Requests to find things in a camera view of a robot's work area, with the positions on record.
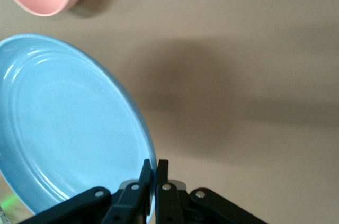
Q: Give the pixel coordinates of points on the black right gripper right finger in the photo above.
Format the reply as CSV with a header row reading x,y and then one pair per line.
x,y
169,205

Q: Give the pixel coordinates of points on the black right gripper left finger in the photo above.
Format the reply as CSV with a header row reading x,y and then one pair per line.
x,y
127,202

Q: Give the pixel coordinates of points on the blue plate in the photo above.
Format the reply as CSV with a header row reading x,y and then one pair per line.
x,y
66,115

